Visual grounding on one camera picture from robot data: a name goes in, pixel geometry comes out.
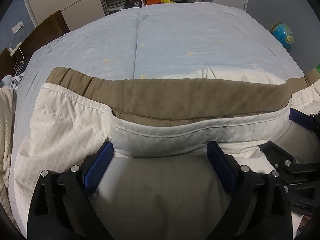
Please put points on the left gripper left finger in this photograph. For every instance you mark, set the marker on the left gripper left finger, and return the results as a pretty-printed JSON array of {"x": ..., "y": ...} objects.
[{"x": 60, "y": 206}]

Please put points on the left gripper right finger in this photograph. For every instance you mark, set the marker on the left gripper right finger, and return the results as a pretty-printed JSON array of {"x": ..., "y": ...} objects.
[{"x": 258, "y": 208}]

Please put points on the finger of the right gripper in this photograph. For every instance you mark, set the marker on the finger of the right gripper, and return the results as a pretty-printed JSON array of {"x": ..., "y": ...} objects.
[{"x": 300, "y": 118}]

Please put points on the khaki waistband trousers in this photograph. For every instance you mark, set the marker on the khaki waistband trousers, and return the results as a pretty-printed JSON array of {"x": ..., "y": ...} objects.
[{"x": 160, "y": 184}]

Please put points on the cream hooded jacket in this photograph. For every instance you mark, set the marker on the cream hooded jacket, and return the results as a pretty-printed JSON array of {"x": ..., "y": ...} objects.
[{"x": 231, "y": 74}]

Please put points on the folded clothes on shelf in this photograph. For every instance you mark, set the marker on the folded clothes on shelf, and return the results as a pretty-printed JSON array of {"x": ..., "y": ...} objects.
[{"x": 118, "y": 5}]

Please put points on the blue globe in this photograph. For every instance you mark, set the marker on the blue globe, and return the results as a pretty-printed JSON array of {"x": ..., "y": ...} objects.
[{"x": 283, "y": 34}]

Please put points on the cream knitted blanket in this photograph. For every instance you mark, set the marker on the cream knitted blanket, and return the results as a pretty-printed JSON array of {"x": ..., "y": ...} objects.
[{"x": 6, "y": 127}]

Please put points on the brown wooden headboard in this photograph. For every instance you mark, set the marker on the brown wooden headboard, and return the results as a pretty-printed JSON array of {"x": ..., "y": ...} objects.
[{"x": 50, "y": 29}]

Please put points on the light blue bed sheet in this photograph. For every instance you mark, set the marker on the light blue bed sheet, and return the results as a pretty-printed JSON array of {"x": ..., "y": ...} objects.
[{"x": 56, "y": 127}]

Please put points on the orange yellow toy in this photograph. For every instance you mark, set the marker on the orange yellow toy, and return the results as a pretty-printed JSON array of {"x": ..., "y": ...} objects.
[{"x": 151, "y": 2}]

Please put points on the cream wardrobe cabinet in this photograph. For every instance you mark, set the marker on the cream wardrobe cabinet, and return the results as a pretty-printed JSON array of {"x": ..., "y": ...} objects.
[{"x": 76, "y": 13}]

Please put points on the white wall socket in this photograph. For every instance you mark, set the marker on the white wall socket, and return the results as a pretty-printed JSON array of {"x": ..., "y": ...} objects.
[{"x": 17, "y": 27}]

